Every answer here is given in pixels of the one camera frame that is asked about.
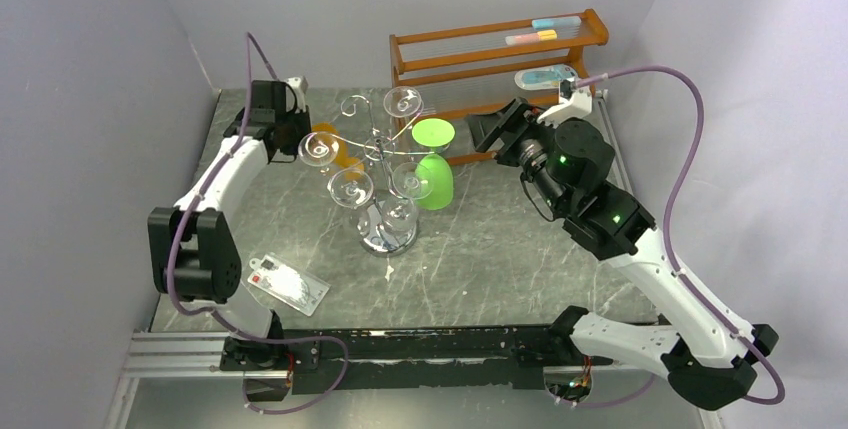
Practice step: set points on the chrome wine glass rack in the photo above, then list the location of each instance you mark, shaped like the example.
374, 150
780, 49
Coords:
379, 149

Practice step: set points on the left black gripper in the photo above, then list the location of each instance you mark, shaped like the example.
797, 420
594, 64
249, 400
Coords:
304, 117

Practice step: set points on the green plastic wine glass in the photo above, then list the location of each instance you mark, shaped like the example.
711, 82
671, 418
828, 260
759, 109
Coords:
435, 134

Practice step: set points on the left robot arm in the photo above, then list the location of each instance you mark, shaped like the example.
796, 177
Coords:
194, 257

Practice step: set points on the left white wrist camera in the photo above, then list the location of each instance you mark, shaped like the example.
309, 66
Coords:
298, 86

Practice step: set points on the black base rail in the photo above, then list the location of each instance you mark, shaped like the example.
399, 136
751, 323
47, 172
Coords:
358, 359

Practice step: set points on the orange wooden shelf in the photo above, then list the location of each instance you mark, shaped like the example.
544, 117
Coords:
470, 70

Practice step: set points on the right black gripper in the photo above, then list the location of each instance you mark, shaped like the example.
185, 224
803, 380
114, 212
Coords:
506, 132

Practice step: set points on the white blue blister pack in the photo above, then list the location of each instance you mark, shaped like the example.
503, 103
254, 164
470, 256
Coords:
544, 78

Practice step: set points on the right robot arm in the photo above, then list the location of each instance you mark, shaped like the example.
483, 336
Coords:
708, 354

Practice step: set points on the white packaged card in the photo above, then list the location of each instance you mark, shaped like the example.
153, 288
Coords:
299, 290

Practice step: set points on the orange plastic wine glass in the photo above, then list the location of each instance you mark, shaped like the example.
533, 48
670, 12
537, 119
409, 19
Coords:
345, 159

